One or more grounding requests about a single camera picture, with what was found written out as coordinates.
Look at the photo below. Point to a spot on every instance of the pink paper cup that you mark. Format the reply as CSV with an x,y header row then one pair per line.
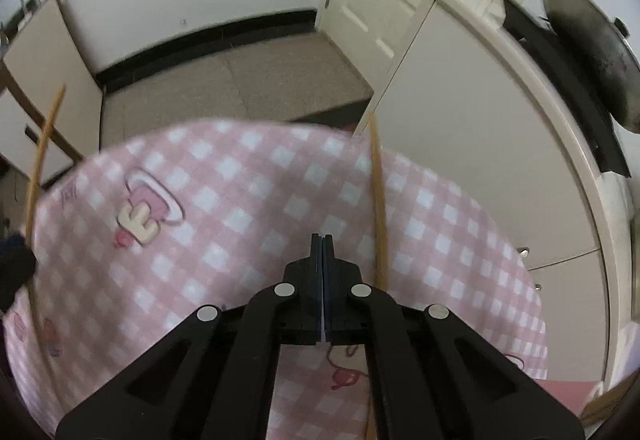
x,y
573,395

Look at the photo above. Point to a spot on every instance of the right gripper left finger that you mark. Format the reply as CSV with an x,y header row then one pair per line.
x,y
212,376

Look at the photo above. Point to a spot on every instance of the steel wok with lid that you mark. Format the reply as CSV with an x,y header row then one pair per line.
x,y
604,43

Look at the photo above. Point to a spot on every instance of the wooden side cabinet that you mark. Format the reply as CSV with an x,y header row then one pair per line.
x,y
42,58

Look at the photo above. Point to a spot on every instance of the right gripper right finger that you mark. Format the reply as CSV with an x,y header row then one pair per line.
x,y
431,375

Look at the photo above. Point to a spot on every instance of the white kitchen counter cabinet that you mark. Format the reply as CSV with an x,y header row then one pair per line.
x,y
464,99

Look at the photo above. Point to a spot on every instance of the pink checkered tablecloth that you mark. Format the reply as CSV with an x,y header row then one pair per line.
x,y
140,236

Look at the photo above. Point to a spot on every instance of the black induction cooktop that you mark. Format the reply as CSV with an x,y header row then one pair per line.
x,y
573,82

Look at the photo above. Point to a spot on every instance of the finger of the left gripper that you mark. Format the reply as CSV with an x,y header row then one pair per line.
x,y
18,266

